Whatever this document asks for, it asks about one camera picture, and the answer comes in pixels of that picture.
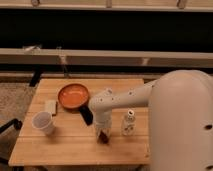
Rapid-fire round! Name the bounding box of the dark red pepper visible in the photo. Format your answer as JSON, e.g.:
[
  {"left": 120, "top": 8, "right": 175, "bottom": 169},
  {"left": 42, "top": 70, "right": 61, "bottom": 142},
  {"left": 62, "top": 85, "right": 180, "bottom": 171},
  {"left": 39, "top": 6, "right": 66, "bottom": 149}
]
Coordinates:
[{"left": 98, "top": 131, "right": 109, "bottom": 144}]

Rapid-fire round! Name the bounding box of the beige sponge block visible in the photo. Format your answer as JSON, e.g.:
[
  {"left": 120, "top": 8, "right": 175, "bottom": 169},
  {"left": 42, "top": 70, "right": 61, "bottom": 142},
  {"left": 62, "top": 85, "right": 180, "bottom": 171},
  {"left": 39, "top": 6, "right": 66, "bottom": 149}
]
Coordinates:
[{"left": 45, "top": 100, "right": 57, "bottom": 116}]

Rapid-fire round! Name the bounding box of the white plastic cup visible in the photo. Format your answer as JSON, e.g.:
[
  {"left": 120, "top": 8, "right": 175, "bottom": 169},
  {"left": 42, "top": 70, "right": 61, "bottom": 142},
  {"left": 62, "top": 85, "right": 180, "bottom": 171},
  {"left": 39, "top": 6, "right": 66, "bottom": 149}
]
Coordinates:
[{"left": 32, "top": 111, "right": 55, "bottom": 135}]

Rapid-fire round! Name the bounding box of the black chair armrest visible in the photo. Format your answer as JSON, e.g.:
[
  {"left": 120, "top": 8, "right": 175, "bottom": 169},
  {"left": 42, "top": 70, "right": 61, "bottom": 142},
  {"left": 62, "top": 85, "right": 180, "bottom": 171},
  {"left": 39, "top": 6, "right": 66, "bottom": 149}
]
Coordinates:
[{"left": 0, "top": 119, "right": 22, "bottom": 134}]

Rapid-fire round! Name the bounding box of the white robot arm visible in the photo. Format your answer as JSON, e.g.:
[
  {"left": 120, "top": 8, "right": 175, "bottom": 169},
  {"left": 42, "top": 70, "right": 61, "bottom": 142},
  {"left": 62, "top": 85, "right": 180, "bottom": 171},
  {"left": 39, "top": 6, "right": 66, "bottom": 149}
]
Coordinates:
[{"left": 89, "top": 70, "right": 213, "bottom": 171}]

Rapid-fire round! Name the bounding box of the grey horizontal rail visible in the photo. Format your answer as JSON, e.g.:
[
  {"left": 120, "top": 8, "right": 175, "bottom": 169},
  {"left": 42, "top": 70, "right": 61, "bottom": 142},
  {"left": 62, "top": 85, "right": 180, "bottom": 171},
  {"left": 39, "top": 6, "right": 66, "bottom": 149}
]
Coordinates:
[{"left": 0, "top": 48, "right": 213, "bottom": 68}]

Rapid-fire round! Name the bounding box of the small clear bottle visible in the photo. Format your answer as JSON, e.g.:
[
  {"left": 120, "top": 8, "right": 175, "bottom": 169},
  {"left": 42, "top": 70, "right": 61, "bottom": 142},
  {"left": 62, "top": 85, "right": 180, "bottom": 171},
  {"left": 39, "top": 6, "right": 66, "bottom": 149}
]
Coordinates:
[{"left": 122, "top": 109, "right": 135, "bottom": 136}]

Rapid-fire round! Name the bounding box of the orange ceramic bowl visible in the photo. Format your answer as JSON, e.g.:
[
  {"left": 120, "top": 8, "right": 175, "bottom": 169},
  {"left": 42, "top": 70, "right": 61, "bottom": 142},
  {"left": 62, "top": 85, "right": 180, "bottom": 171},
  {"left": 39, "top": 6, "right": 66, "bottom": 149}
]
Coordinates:
[{"left": 58, "top": 83, "right": 89, "bottom": 109}]

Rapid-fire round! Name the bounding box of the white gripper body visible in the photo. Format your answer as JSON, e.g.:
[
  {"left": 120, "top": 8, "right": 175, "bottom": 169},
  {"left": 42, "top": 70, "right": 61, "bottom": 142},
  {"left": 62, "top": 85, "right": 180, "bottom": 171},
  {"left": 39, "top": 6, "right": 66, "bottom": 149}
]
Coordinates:
[{"left": 94, "top": 120, "right": 112, "bottom": 138}]

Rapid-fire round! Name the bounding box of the black rectangular object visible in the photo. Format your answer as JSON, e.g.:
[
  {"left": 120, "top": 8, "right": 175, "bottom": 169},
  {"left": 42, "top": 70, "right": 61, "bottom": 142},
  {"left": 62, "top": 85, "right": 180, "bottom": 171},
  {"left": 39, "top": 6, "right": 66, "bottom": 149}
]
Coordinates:
[{"left": 79, "top": 105, "right": 93, "bottom": 126}]

